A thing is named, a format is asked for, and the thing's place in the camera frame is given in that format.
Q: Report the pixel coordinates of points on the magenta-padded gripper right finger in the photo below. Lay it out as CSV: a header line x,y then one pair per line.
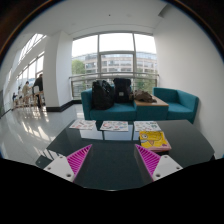
x,y
165,166

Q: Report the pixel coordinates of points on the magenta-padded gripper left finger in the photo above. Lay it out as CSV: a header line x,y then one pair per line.
x,y
61,166

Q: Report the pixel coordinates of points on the orange yellow pink printed towel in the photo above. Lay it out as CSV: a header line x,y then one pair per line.
x,y
153,140

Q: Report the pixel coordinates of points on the sticker sheet with green items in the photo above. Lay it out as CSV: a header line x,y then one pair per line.
x,y
146,126

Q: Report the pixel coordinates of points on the sticker sheet with red items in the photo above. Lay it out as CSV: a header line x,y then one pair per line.
x,y
82,124

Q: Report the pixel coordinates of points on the wooden sofa table top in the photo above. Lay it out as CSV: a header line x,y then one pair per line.
x,y
160,102

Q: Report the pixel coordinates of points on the sticker sheet with blue items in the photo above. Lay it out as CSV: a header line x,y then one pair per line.
x,y
114,126

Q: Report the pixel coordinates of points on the teal sofa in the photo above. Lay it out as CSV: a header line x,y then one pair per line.
x,y
116,112

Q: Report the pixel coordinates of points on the brown jacket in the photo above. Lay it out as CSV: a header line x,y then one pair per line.
x,y
143,96

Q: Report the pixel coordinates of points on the wooden bar stools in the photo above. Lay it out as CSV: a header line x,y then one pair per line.
x,y
36,96

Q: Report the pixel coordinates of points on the large black backpack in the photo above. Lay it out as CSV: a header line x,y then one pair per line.
x,y
102,95

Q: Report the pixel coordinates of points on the person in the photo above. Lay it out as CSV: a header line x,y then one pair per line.
x,y
38,85
25,90

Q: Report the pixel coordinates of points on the black backpack with label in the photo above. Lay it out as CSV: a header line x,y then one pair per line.
x,y
122,90

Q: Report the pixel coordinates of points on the metal window railing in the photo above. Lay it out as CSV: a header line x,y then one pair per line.
x,y
83,76

